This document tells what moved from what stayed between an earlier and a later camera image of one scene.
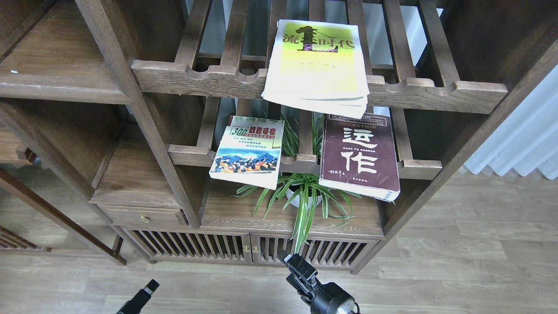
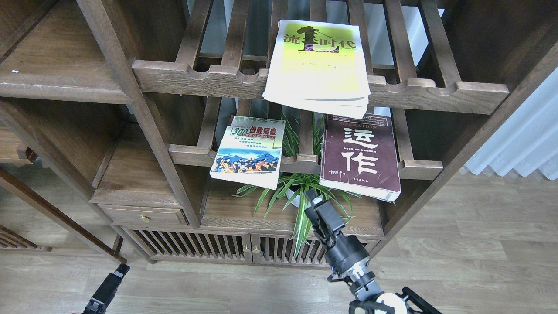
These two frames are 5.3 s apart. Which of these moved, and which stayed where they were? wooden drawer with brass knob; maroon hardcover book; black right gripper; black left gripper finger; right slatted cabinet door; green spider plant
Moved: black left gripper finger; black right gripper
Stayed: right slatted cabinet door; wooden drawer with brass knob; green spider plant; maroon hardcover book
